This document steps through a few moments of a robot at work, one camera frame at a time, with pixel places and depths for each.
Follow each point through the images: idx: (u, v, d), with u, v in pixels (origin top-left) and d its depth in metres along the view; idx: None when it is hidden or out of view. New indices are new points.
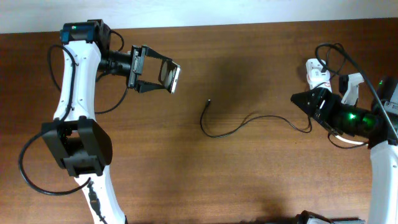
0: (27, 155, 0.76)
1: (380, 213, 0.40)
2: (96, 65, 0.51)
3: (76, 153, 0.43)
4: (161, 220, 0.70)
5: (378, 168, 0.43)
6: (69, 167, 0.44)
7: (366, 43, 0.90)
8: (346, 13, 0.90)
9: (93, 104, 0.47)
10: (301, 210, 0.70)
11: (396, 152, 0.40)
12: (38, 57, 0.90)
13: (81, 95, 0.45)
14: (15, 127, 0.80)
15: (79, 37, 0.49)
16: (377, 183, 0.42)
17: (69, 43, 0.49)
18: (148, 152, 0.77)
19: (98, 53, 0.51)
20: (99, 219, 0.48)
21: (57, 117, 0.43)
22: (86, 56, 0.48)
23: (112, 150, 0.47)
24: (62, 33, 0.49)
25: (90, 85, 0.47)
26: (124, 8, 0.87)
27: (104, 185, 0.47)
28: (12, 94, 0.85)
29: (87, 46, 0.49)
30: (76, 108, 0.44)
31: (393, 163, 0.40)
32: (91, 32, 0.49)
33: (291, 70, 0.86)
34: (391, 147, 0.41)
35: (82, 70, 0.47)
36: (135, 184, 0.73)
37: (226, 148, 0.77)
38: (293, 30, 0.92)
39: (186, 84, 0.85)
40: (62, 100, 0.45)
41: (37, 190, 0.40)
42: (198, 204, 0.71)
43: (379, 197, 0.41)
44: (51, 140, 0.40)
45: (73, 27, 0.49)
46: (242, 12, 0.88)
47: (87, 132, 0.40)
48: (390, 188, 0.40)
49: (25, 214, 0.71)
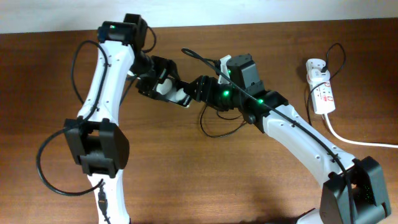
0: (28, 155, 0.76)
1: (310, 158, 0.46)
2: (127, 67, 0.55)
3: (92, 152, 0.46)
4: (161, 221, 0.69)
5: (281, 138, 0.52)
6: (84, 163, 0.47)
7: (365, 43, 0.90)
8: (343, 13, 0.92)
9: (118, 107, 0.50)
10: (301, 210, 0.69)
11: (273, 117, 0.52)
12: (38, 56, 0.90)
13: (107, 98, 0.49)
14: (15, 126, 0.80)
15: (115, 37, 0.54)
16: (290, 147, 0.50)
17: (105, 42, 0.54)
18: (147, 152, 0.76)
19: (132, 55, 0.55)
20: (104, 219, 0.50)
21: (81, 116, 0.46)
22: (119, 60, 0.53)
23: (127, 155, 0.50)
24: (102, 32, 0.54)
25: (117, 88, 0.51)
26: (124, 8, 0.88)
27: (114, 188, 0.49)
28: (12, 94, 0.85)
29: (122, 49, 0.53)
30: (101, 109, 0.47)
31: (280, 123, 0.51)
32: (127, 35, 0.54)
33: (291, 70, 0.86)
34: (268, 117, 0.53)
35: (112, 71, 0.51)
36: (135, 184, 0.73)
37: (226, 148, 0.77)
38: (293, 29, 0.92)
39: None
40: (89, 98, 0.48)
41: (50, 186, 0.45)
42: (198, 204, 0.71)
43: (300, 154, 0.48)
44: (72, 137, 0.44)
45: (111, 27, 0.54)
46: (240, 12, 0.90)
47: (107, 136, 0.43)
48: (295, 139, 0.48)
49: (24, 214, 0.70)
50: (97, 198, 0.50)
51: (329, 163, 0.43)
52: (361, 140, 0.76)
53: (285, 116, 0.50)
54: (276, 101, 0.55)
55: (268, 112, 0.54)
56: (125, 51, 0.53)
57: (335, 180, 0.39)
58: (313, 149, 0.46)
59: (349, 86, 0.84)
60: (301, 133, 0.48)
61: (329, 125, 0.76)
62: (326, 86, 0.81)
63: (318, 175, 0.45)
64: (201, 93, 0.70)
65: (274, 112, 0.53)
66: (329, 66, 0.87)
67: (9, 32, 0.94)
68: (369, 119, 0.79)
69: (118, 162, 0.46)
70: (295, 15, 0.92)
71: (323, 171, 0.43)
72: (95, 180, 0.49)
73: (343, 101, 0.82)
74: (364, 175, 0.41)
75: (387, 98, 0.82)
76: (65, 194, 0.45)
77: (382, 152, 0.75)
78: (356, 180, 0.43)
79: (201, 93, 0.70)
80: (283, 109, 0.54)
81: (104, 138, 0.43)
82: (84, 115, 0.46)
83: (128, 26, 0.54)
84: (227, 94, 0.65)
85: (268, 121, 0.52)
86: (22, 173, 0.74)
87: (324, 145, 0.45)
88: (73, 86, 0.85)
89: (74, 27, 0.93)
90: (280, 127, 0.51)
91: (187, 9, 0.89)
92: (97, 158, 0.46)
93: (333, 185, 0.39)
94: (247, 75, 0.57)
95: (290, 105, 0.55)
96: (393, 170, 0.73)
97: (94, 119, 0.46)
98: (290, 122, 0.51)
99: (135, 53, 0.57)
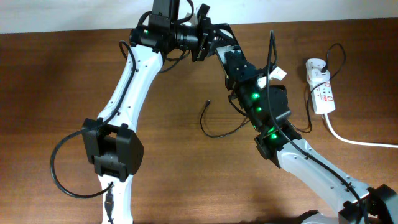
0: (28, 155, 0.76)
1: (323, 186, 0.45)
2: (152, 74, 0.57)
3: (107, 154, 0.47)
4: (161, 221, 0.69)
5: (293, 168, 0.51)
6: (97, 164, 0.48)
7: (366, 43, 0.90)
8: (344, 13, 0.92)
9: (137, 114, 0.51)
10: (301, 210, 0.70)
11: (286, 151, 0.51)
12: (38, 56, 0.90)
13: (129, 103, 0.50)
14: (15, 126, 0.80)
15: (147, 43, 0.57)
16: (304, 176, 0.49)
17: (137, 46, 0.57)
18: (147, 152, 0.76)
19: (160, 62, 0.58)
20: (108, 220, 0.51)
21: (102, 117, 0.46)
22: (147, 66, 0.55)
23: (140, 160, 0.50)
24: (135, 36, 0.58)
25: (140, 93, 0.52)
26: (125, 9, 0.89)
27: (123, 191, 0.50)
28: (13, 94, 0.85)
29: (152, 56, 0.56)
30: (121, 114, 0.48)
31: (294, 155, 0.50)
32: (159, 42, 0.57)
33: (291, 70, 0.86)
34: (281, 153, 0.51)
35: (138, 76, 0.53)
36: (135, 184, 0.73)
37: (226, 147, 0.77)
38: (293, 29, 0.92)
39: (186, 84, 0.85)
40: (112, 101, 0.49)
41: (60, 186, 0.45)
42: (199, 204, 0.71)
43: (315, 185, 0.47)
44: (89, 137, 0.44)
45: (145, 32, 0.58)
46: (241, 13, 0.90)
47: (124, 142, 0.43)
48: (308, 170, 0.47)
49: (24, 214, 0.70)
50: (104, 199, 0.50)
51: (344, 192, 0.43)
52: (360, 140, 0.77)
53: (298, 148, 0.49)
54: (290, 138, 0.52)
55: (282, 146, 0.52)
56: (154, 58, 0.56)
57: (351, 208, 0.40)
58: (324, 178, 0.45)
59: (349, 86, 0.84)
60: (314, 165, 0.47)
61: (329, 125, 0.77)
62: (326, 86, 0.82)
63: (333, 205, 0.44)
64: (239, 70, 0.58)
65: (288, 145, 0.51)
66: (329, 66, 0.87)
67: (7, 32, 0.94)
68: (369, 119, 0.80)
69: (131, 167, 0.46)
70: (295, 15, 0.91)
71: (337, 201, 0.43)
72: (104, 181, 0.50)
73: (342, 101, 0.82)
74: (382, 206, 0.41)
75: (387, 98, 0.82)
76: (74, 195, 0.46)
77: (382, 152, 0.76)
78: (377, 211, 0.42)
79: (238, 70, 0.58)
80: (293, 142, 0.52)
81: (119, 143, 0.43)
82: (104, 117, 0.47)
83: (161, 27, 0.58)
84: (255, 98, 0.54)
85: (282, 155, 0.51)
86: (22, 174, 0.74)
87: (337, 174, 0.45)
88: (73, 87, 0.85)
89: (74, 27, 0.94)
90: (293, 160, 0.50)
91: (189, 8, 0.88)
92: (110, 160, 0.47)
93: (351, 213, 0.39)
94: (275, 104, 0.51)
95: (303, 139, 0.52)
96: (393, 170, 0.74)
97: (113, 122, 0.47)
98: (303, 155, 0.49)
99: (163, 58, 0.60)
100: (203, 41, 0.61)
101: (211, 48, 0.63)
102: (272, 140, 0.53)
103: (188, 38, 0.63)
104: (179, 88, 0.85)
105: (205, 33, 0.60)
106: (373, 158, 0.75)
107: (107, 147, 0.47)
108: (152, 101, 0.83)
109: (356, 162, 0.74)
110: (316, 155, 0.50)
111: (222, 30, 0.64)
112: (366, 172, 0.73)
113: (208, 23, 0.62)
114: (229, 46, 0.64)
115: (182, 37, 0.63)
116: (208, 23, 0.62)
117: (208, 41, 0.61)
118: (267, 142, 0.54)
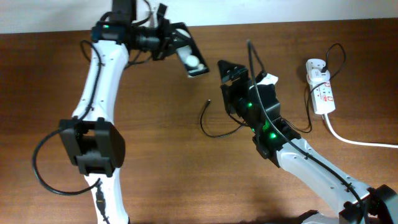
0: (29, 155, 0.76)
1: (323, 186, 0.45)
2: (120, 66, 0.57)
3: (89, 152, 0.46)
4: (160, 221, 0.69)
5: (293, 168, 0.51)
6: (81, 163, 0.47)
7: (366, 43, 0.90)
8: (343, 14, 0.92)
9: (112, 106, 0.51)
10: (301, 210, 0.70)
11: (285, 151, 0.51)
12: (38, 56, 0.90)
13: (102, 96, 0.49)
14: (15, 126, 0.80)
15: (109, 37, 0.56)
16: (304, 176, 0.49)
17: (99, 42, 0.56)
18: (147, 152, 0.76)
19: (125, 53, 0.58)
20: (103, 219, 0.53)
21: (76, 116, 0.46)
22: (113, 58, 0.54)
23: (122, 153, 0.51)
24: (96, 32, 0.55)
25: (112, 86, 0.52)
26: None
27: (112, 187, 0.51)
28: (13, 94, 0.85)
29: (115, 48, 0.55)
30: (96, 109, 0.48)
31: (293, 155, 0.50)
32: (122, 33, 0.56)
33: (291, 70, 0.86)
34: (280, 153, 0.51)
35: (106, 70, 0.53)
36: (135, 184, 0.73)
37: (226, 147, 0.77)
38: (293, 30, 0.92)
39: (186, 84, 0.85)
40: (84, 98, 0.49)
41: (47, 188, 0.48)
42: (198, 204, 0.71)
43: (315, 185, 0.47)
44: (69, 137, 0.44)
45: (105, 27, 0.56)
46: (241, 13, 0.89)
47: (104, 134, 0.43)
48: (308, 170, 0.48)
49: (25, 214, 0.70)
50: (96, 198, 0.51)
51: (344, 193, 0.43)
52: (361, 140, 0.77)
53: (298, 148, 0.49)
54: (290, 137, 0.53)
55: (282, 145, 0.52)
56: (119, 50, 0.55)
57: (351, 209, 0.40)
58: (324, 178, 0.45)
59: (349, 86, 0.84)
60: (314, 165, 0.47)
61: (329, 125, 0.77)
62: (326, 86, 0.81)
63: (333, 205, 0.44)
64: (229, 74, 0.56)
65: (288, 145, 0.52)
66: (329, 67, 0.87)
67: (7, 32, 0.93)
68: (368, 119, 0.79)
69: (115, 160, 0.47)
70: (295, 15, 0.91)
71: (337, 201, 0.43)
72: (91, 182, 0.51)
73: (342, 101, 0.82)
74: (382, 206, 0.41)
75: (387, 98, 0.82)
76: (63, 193, 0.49)
77: (382, 151, 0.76)
78: (377, 211, 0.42)
79: (229, 72, 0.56)
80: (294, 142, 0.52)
81: (100, 137, 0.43)
82: (79, 116, 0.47)
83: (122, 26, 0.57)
84: (250, 105, 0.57)
85: (282, 155, 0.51)
86: (22, 174, 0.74)
87: (336, 173, 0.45)
88: (73, 87, 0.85)
89: (74, 27, 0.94)
90: (293, 160, 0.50)
91: (189, 9, 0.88)
92: (93, 157, 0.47)
93: (351, 213, 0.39)
94: (265, 98, 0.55)
95: (303, 138, 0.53)
96: (393, 170, 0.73)
97: (89, 119, 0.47)
98: (303, 155, 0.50)
99: (127, 51, 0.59)
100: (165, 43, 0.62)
101: (170, 49, 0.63)
102: (272, 140, 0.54)
103: (150, 39, 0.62)
104: (179, 88, 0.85)
105: (167, 35, 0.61)
106: (373, 159, 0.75)
107: (88, 145, 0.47)
108: (151, 101, 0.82)
109: (356, 163, 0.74)
110: (316, 155, 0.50)
111: (178, 29, 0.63)
112: (366, 172, 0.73)
113: (167, 24, 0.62)
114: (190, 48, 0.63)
115: (143, 38, 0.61)
116: (167, 23, 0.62)
117: (169, 43, 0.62)
118: (267, 142, 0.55)
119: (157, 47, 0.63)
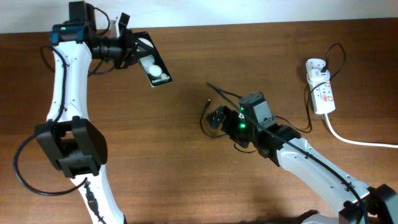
0: (27, 155, 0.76)
1: (323, 185, 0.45)
2: (86, 65, 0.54)
3: (71, 154, 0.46)
4: (161, 221, 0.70)
5: (294, 168, 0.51)
6: (64, 167, 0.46)
7: (365, 44, 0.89)
8: (346, 12, 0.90)
9: (84, 103, 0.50)
10: (301, 210, 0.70)
11: (285, 150, 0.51)
12: (32, 56, 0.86)
13: (73, 96, 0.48)
14: (12, 127, 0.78)
15: (69, 38, 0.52)
16: (304, 175, 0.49)
17: (60, 43, 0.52)
18: (147, 152, 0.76)
19: (87, 51, 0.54)
20: (98, 219, 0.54)
21: (51, 119, 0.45)
22: (78, 58, 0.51)
23: (106, 150, 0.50)
24: (53, 35, 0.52)
25: (81, 84, 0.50)
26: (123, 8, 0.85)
27: (101, 185, 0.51)
28: (9, 94, 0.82)
29: (77, 47, 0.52)
30: (69, 109, 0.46)
31: (294, 154, 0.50)
32: (81, 32, 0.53)
33: (291, 70, 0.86)
34: (280, 152, 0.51)
35: (73, 70, 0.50)
36: (135, 184, 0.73)
37: (226, 148, 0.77)
38: (293, 29, 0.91)
39: (186, 84, 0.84)
40: (54, 100, 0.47)
41: (33, 190, 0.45)
42: (198, 204, 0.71)
43: (315, 185, 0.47)
44: (46, 141, 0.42)
45: (62, 29, 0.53)
46: (242, 12, 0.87)
47: (82, 131, 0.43)
48: (308, 169, 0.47)
49: (25, 214, 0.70)
50: (86, 199, 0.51)
51: (344, 192, 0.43)
52: (361, 140, 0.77)
53: (297, 147, 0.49)
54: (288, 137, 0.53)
55: (282, 145, 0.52)
56: (82, 48, 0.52)
57: (351, 209, 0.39)
58: (324, 178, 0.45)
59: (349, 86, 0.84)
60: (314, 164, 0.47)
61: (329, 125, 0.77)
62: (326, 86, 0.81)
63: (333, 205, 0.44)
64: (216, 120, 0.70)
65: (288, 145, 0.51)
66: (329, 66, 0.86)
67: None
68: (368, 119, 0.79)
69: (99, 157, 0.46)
70: (296, 14, 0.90)
71: (337, 201, 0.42)
72: (78, 182, 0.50)
73: (342, 101, 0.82)
74: (382, 206, 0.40)
75: (387, 98, 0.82)
76: (51, 195, 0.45)
77: (382, 151, 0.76)
78: (377, 211, 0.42)
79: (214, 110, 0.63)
80: (294, 141, 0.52)
81: (77, 135, 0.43)
82: (53, 117, 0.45)
83: (79, 25, 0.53)
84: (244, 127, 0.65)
85: (282, 155, 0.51)
86: (21, 175, 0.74)
87: (337, 173, 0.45)
88: None
89: None
90: (293, 159, 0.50)
91: (190, 8, 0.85)
92: (76, 158, 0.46)
93: (351, 213, 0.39)
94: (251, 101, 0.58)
95: (303, 137, 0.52)
96: (393, 170, 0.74)
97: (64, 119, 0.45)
98: (303, 154, 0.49)
99: (89, 50, 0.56)
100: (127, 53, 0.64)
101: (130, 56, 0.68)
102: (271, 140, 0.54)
103: (111, 49, 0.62)
104: (178, 88, 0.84)
105: (129, 47, 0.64)
106: (372, 159, 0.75)
107: (69, 147, 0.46)
108: (150, 101, 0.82)
109: (355, 163, 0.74)
110: (316, 155, 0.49)
111: (142, 40, 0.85)
112: (365, 172, 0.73)
113: (129, 36, 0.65)
114: (151, 57, 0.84)
115: (106, 48, 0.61)
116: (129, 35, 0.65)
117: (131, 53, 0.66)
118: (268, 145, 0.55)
119: (120, 56, 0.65)
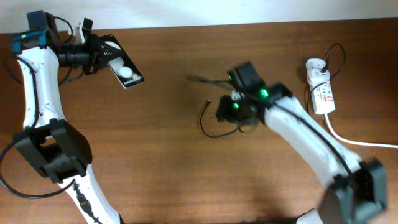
0: None
1: (311, 151, 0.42)
2: (55, 68, 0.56)
3: (55, 158, 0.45)
4: (161, 221, 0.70)
5: (279, 128, 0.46)
6: (51, 172, 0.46)
7: (366, 44, 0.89)
8: (347, 12, 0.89)
9: (59, 105, 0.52)
10: (300, 210, 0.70)
11: (274, 112, 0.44)
12: None
13: (47, 99, 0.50)
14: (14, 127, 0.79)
15: (32, 45, 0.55)
16: (290, 139, 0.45)
17: (23, 51, 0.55)
18: (147, 153, 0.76)
19: (53, 56, 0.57)
20: (94, 221, 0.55)
21: (27, 125, 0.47)
22: (44, 62, 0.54)
23: (90, 150, 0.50)
24: (15, 44, 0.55)
25: (53, 86, 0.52)
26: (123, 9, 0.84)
27: (91, 186, 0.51)
28: (10, 94, 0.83)
29: (41, 53, 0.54)
30: (45, 112, 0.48)
31: (281, 115, 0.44)
32: (43, 38, 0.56)
33: (291, 71, 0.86)
34: (270, 113, 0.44)
35: (42, 74, 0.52)
36: (135, 185, 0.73)
37: (226, 148, 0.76)
38: (294, 29, 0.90)
39: (186, 84, 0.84)
40: (28, 107, 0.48)
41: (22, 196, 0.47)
42: (198, 204, 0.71)
43: (303, 150, 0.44)
44: (25, 149, 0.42)
45: (23, 37, 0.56)
46: (242, 12, 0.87)
47: (61, 132, 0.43)
48: (296, 134, 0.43)
49: (25, 214, 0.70)
50: (78, 201, 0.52)
51: (333, 161, 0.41)
52: (360, 140, 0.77)
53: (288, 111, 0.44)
54: (280, 94, 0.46)
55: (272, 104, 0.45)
56: (46, 53, 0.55)
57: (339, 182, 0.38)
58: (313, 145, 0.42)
59: (349, 87, 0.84)
60: (304, 129, 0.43)
61: (329, 125, 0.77)
62: (326, 86, 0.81)
63: (319, 172, 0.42)
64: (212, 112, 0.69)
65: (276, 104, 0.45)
66: (330, 66, 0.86)
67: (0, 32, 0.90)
68: (367, 119, 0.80)
69: (83, 157, 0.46)
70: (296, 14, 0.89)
71: (325, 168, 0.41)
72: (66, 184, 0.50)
73: (342, 101, 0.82)
74: (370, 179, 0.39)
75: (386, 99, 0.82)
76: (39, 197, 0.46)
77: (381, 152, 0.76)
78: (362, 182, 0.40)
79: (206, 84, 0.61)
80: (285, 101, 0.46)
81: (57, 137, 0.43)
82: (30, 124, 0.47)
83: (39, 31, 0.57)
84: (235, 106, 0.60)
85: (272, 116, 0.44)
86: (20, 174, 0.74)
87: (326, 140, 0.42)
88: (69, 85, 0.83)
89: None
90: (282, 122, 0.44)
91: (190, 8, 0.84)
92: (60, 162, 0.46)
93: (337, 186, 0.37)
94: None
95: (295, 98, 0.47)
96: (392, 170, 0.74)
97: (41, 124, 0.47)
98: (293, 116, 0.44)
99: (55, 55, 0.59)
100: (94, 58, 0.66)
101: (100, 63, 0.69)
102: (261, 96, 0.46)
103: (78, 55, 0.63)
104: (178, 88, 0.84)
105: (96, 50, 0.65)
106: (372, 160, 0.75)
107: (52, 151, 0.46)
108: (150, 101, 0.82)
109: None
110: (306, 117, 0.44)
111: (108, 42, 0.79)
112: None
113: (94, 42, 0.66)
114: (120, 60, 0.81)
115: (72, 55, 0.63)
116: (96, 40, 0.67)
117: (99, 58, 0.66)
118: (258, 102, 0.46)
119: (87, 61, 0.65)
